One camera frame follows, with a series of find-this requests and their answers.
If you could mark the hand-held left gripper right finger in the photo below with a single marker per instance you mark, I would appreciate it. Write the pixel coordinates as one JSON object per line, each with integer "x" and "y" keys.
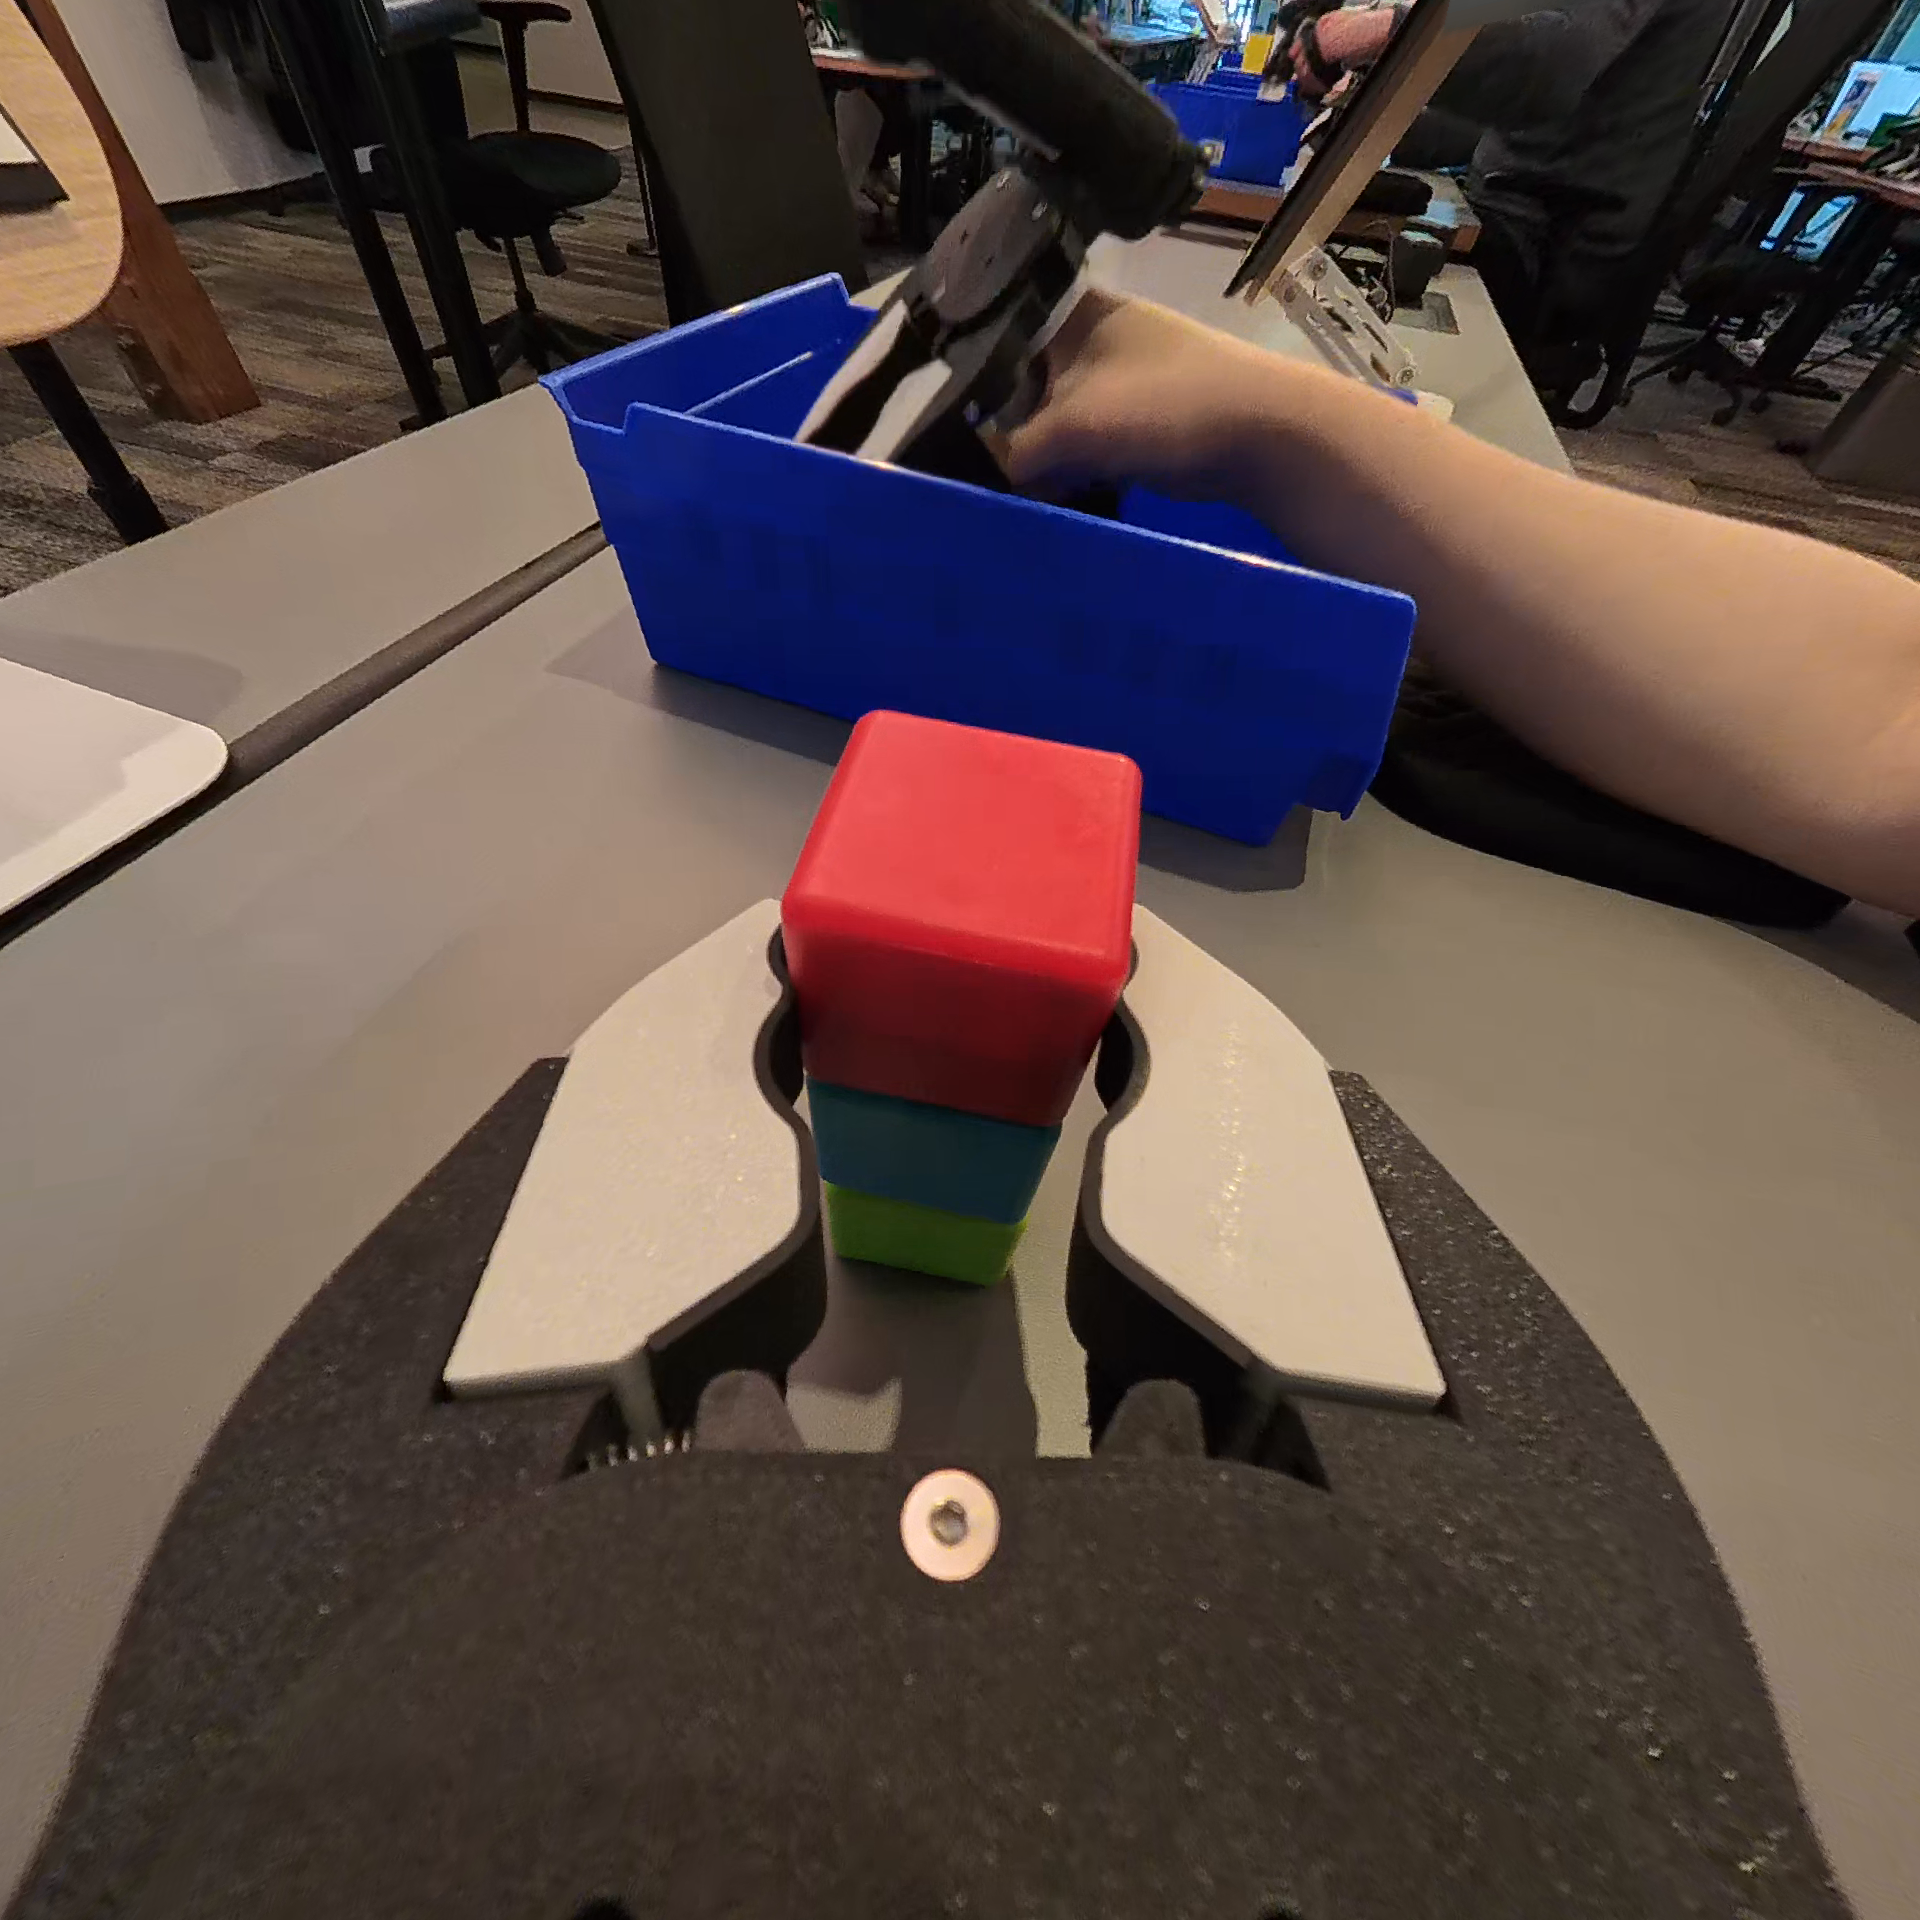
{"x": 1276, "y": 1200}

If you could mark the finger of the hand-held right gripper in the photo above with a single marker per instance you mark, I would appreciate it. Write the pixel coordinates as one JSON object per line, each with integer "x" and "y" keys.
{"x": 863, "y": 366}

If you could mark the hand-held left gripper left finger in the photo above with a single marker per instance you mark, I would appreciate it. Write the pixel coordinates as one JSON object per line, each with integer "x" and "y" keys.
{"x": 626, "y": 1200}

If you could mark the blue plastic bin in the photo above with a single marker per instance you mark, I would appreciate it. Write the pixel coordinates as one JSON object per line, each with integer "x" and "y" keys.
{"x": 991, "y": 632}
{"x": 1238, "y": 127}

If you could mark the green magnetic cube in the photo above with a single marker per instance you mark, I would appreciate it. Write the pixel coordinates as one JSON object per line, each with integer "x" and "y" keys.
{"x": 925, "y": 1236}

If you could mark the teal magnetic cube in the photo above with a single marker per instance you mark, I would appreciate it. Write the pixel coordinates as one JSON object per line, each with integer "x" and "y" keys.
{"x": 938, "y": 1154}

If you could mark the red magnetic cube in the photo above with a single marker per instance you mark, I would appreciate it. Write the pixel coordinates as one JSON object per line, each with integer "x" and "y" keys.
{"x": 962, "y": 872}

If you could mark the person's right forearm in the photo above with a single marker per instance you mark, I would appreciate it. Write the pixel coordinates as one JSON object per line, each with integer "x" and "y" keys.
{"x": 1680, "y": 632}

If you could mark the person's right hand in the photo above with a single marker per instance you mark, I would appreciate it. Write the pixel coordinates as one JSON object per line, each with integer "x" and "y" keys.
{"x": 1200, "y": 406}

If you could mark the black partition panel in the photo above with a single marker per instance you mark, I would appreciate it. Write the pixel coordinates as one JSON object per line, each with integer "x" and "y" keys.
{"x": 736, "y": 135}

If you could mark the tilted dark sign board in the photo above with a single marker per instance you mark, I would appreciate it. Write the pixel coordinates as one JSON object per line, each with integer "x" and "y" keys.
{"x": 1366, "y": 122}

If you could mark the black textured mat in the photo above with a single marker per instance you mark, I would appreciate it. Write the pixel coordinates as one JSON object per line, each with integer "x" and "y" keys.
{"x": 1591, "y": 826}

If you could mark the white sign stand base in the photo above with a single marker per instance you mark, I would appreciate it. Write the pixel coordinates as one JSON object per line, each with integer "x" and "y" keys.
{"x": 77, "y": 766}

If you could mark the slanted wooden post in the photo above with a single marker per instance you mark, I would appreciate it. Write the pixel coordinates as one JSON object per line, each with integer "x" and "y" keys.
{"x": 151, "y": 271}

